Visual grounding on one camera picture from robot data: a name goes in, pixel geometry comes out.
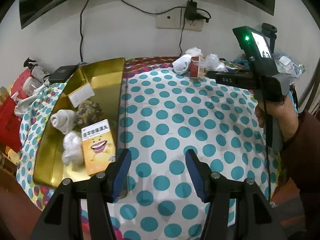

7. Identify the cream box with QR code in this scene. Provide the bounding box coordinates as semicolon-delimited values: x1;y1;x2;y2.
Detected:
189;56;204;79

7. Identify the white sock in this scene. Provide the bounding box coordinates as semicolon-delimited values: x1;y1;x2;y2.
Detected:
172;54;191;75
50;109;76;135

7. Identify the dark red sleeve forearm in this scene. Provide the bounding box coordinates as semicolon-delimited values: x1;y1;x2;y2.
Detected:
279;111;319;239

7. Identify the person's right hand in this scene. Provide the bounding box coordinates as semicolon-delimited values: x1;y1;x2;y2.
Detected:
255;96;299;142

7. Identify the crumpled clear plastic bag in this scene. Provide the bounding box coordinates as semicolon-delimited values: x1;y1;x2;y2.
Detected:
273;51;306;79

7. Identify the blue cloth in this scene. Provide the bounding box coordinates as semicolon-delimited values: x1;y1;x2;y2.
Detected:
220;58;250;72

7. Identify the polka dot bed sheet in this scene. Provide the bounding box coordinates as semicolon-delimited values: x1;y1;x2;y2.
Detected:
16;57;280;239

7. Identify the orange smiley medicine box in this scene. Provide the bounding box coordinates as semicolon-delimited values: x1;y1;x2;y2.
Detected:
81;119;116;176

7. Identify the white plastic bag bundle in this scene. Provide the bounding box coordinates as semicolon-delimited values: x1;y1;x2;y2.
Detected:
61;131;84;166

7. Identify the white plastic bag right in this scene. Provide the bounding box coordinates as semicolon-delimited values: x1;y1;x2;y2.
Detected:
204;54;228;72

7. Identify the white card in tray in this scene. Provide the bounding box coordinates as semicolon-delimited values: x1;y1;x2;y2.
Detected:
68;82;95;108

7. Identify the gold metal tray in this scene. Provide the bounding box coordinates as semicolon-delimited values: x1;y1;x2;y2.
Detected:
33;57;125;188

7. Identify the black power adapter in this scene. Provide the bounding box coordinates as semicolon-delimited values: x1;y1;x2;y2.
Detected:
184;0;197;21

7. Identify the black set-top box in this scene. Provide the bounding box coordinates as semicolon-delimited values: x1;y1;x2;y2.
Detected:
48;65;78;84

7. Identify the white cloth bag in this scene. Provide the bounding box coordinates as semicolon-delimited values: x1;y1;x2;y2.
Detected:
14;85;48;118

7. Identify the red gift bag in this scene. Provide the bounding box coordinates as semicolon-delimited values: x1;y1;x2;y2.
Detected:
0;69;31;152

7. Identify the spray bottle black trigger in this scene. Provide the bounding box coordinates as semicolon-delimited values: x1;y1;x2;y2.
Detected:
23;58;50;83

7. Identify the gripper camera screen unit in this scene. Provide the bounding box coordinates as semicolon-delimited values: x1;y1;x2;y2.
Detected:
232;23;278;61

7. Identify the black adapter cable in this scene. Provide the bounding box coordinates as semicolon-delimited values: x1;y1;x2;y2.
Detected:
178;7;212;57

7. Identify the white wall socket plate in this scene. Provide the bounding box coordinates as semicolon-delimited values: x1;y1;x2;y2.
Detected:
156;8;204;32

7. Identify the black power cable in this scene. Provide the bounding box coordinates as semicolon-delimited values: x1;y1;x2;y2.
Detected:
79;0;94;63

